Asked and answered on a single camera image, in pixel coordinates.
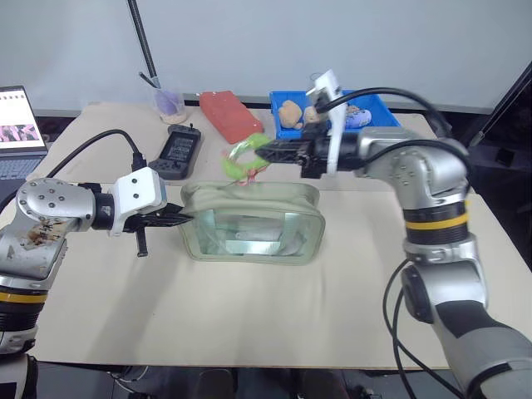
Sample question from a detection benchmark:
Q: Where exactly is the blue purple plush toy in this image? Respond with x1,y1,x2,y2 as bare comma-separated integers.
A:
345,106,372,128

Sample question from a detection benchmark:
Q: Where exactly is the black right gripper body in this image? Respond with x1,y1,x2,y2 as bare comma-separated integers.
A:
296,131,333,180

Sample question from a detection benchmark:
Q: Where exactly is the red brick-shaped block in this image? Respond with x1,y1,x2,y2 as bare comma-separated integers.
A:
199,90,264,145

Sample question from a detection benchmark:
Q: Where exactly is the blue plastic bin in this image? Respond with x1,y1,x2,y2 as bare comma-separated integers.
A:
268,88,404,141

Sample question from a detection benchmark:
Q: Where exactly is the green pouch with clear window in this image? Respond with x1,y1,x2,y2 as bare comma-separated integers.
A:
179,180,327,268

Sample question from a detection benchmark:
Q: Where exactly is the brown plush toy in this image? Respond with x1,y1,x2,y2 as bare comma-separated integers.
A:
278,99,304,131

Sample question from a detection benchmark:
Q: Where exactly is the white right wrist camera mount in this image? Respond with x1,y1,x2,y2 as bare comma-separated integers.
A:
306,69,348,175

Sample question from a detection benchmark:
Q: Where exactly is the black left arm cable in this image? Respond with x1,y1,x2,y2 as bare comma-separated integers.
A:
0,129,149,214

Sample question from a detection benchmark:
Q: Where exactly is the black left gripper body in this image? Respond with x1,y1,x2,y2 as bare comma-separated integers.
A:
122,211,167,259

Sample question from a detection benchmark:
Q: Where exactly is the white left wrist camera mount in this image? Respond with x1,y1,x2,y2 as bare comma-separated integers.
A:
107,166,170,238

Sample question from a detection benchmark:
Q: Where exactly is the black handheld game console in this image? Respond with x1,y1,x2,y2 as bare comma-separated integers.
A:
148,122,205,181

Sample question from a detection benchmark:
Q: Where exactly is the black stand frame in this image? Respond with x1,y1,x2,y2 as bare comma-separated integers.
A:
468,61,532,178

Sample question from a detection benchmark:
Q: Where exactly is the dark rounded shape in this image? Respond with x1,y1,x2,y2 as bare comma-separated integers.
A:
195,367,239,399

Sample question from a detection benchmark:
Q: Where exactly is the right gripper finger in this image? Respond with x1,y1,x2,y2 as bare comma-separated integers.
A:
264,139,311,152
254,146,302,167

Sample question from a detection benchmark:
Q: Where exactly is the clear measuring cup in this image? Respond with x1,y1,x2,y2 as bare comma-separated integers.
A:
151,87,186,125

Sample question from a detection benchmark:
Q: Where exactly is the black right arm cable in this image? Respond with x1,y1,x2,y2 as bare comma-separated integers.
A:
315,86,463,399

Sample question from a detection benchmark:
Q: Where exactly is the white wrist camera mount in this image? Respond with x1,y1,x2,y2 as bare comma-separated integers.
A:
306,69,348,175
107,166,170,238

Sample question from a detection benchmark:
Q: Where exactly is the open laptop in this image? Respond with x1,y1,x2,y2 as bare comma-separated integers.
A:
0,85,51,181

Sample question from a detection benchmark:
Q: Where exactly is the black flexible pole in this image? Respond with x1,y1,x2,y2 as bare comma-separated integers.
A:
126,0,161,90

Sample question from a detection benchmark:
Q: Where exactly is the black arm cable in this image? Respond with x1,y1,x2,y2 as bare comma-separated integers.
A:
315,86,463,399
0,129,149,214

